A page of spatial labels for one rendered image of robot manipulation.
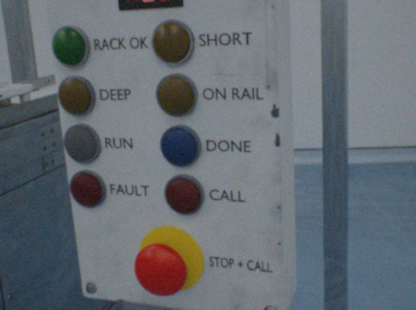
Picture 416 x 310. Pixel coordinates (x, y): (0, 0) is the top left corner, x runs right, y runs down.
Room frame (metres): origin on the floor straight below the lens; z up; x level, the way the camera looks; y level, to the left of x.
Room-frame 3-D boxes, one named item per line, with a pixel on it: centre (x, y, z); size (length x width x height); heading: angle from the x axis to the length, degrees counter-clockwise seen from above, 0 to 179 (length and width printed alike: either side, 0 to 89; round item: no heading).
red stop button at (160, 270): (0.41, 0.03, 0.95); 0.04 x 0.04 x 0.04; 69
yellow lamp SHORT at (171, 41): (0.40, 0.02, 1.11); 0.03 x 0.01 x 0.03; 69
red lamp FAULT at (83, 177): (0.43, 0.09, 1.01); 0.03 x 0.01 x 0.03; 69
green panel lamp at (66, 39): (0.43, 0.09, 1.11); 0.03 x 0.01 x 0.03; 69
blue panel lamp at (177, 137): (0.40, 0.02, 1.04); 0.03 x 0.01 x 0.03; 69
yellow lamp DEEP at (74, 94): (0.43, 0.09, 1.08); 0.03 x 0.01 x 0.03; 69
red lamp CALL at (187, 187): (0.40, 0.02, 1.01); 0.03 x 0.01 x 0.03; 69
